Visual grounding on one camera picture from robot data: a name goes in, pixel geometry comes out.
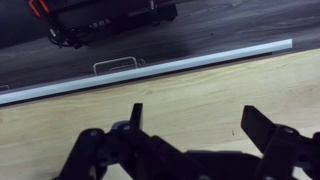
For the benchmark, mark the white drawer front edge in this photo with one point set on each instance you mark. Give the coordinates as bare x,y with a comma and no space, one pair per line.
84,83

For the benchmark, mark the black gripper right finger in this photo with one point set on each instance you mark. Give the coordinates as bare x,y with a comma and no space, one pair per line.
282,146

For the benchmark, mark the silver drawer handle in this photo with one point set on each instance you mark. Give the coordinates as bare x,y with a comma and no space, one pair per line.
116,63

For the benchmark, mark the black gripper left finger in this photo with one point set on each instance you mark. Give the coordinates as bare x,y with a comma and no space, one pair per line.
141,156

